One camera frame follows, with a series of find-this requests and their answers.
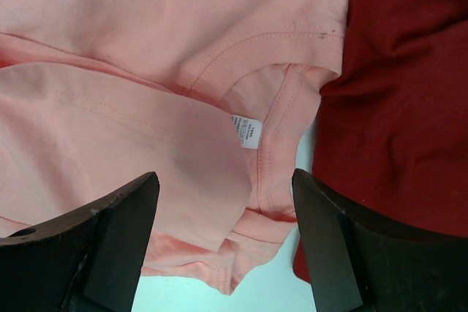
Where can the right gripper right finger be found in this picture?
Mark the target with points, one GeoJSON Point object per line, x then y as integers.
{"type": "Point", "coordinates": [360, 260]}

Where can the red t shirt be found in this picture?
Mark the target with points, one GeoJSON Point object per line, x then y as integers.
{"type": "Point", "coordinates": [392, 129]}

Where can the pink t shirt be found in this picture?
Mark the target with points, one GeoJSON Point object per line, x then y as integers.
{"type": "Point", "coordinates": [211, 95]}

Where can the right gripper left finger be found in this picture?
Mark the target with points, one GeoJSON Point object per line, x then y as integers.
{"type": "Point", "coordinates": [88, 259]}

